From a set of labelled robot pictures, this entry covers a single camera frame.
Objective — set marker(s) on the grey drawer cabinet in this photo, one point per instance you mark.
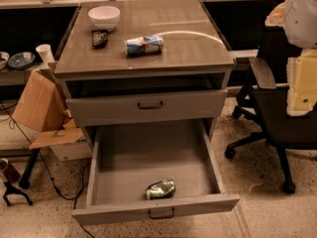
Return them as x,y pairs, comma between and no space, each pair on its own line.
164,61

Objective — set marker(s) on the white paper cup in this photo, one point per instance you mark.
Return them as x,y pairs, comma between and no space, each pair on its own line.
45,53

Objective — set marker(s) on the small black tripod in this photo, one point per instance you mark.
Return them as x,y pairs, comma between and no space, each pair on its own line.
9,175

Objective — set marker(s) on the crushed green can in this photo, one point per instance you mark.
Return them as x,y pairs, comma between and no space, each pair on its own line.
161,189

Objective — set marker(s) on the black office chair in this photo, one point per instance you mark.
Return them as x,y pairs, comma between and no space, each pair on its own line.
262,99

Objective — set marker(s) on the dark blue plate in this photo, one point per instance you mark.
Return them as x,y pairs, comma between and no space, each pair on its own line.
21,61

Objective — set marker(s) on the blue white can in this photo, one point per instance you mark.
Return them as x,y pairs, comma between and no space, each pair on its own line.
143,45

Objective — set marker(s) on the grey top drawer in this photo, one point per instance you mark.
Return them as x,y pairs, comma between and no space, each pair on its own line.
95,111

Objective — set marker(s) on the brown cardboard box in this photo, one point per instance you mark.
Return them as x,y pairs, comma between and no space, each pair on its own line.
42,107

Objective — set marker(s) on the open grey middle drawer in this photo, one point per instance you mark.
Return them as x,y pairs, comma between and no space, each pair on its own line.
128,158

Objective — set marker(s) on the small black chip bag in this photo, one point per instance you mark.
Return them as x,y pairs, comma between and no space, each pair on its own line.
99,39

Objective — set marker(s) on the white bowl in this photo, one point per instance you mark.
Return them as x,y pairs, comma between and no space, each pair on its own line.
104,17

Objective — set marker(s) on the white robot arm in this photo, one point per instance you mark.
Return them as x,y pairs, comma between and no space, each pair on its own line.
298,18

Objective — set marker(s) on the black table leg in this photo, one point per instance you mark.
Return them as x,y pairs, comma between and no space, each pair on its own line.
24,181

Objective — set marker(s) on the grey bowl at edge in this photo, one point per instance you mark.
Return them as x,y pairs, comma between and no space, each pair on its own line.
3,60

